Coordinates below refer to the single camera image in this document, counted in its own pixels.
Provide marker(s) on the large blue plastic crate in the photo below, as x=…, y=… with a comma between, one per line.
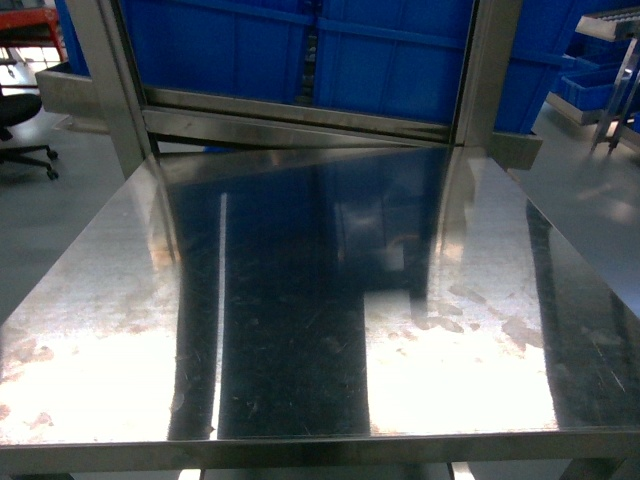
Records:
x=247, y=49

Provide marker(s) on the stainless steel shelf rack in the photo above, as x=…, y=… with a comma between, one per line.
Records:
x=112, y=100

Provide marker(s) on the small blue bin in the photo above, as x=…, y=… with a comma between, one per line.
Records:
x=587, y=90

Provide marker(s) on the steel conveyor bench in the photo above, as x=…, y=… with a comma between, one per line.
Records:
x=618, y=34

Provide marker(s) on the stainless steel table frame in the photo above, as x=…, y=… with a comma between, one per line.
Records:
x=318, y=452

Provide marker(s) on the red metal rack frame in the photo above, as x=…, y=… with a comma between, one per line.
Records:
x=32, y=27

